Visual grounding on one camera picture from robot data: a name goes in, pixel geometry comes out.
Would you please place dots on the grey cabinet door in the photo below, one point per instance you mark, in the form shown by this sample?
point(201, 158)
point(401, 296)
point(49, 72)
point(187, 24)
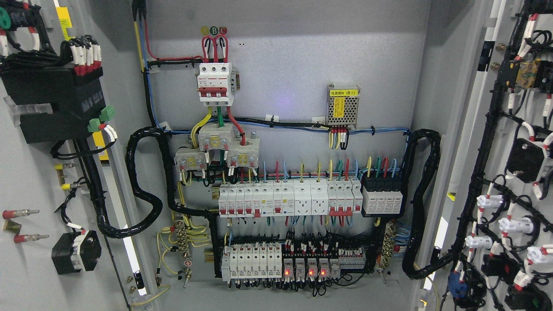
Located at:
point(29, 280)
point(486, 244)

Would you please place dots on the grey current transformer right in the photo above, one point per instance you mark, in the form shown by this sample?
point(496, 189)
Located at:
point(244, 156)

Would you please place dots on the grey current transformer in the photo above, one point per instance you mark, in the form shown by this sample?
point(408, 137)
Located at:
point(244, 156)
point(212, 137)
point(189, 159)

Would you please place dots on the upper white breaker row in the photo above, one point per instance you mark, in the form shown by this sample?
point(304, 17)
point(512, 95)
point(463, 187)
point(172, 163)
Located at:
point(291, 198)

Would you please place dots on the grey current transformer middle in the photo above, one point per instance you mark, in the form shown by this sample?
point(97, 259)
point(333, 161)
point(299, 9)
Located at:
point(212, 137)

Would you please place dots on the metal mesh power supply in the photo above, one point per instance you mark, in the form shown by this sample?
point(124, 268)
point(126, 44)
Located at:
point(342, 102)

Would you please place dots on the grey current transformer left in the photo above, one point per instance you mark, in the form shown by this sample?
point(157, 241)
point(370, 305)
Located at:
point(189, 159)

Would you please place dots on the red three pole main breaker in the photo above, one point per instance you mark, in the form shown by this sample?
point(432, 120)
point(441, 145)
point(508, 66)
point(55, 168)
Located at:
point(217, 84)

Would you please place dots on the lower relay terminal row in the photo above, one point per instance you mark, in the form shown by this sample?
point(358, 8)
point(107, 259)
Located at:
point(311, 260)

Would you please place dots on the black surge protector block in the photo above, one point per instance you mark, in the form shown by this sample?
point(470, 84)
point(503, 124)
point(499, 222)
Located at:
point(382, 197)

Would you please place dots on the brass ground terminal bar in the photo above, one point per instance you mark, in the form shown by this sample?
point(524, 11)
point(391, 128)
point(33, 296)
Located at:
point(182, 237)

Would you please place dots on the black digital power meter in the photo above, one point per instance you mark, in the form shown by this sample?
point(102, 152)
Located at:
point(55, 103)

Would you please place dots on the white rotary selector switch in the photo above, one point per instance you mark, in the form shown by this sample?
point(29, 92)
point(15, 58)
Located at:
point(74, 252)

